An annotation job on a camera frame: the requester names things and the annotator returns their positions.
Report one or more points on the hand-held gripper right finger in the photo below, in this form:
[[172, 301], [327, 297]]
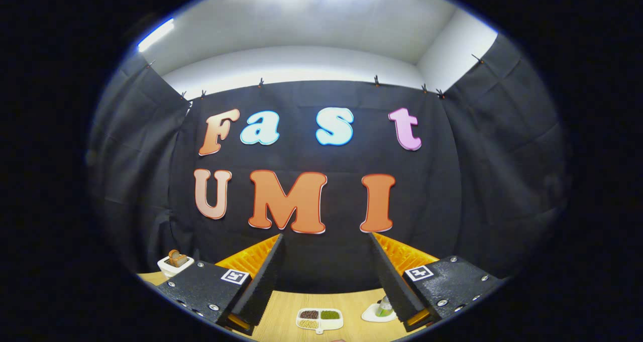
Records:
[[392, 287]]

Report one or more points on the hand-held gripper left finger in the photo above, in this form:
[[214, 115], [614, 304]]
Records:
[[261, 287]]

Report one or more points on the green bottle with silver cap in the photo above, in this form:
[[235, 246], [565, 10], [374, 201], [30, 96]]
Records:
[[385, 308]]

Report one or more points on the white rectangular tray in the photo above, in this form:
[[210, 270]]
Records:
[[370, 316]]

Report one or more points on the dark red beans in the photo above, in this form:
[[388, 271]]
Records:
[[309, 314]]

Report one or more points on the yellow soybeans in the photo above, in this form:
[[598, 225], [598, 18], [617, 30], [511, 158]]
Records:
[[308, 324]]

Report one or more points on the green mung beans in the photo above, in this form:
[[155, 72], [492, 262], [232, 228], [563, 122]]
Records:
[[329, 314]]

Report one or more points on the white rice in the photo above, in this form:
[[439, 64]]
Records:
[[330, 324]]

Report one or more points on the white divided tray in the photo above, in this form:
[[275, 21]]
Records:
[[319, 330]]

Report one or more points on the toast bread slices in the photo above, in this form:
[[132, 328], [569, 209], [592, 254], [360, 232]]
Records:
[[177, 257]]

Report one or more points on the cream toaster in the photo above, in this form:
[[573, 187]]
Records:
[[168, 269]]

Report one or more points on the row of black cloth clips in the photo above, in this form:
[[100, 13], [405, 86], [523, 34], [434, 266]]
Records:
[[376, 81]]

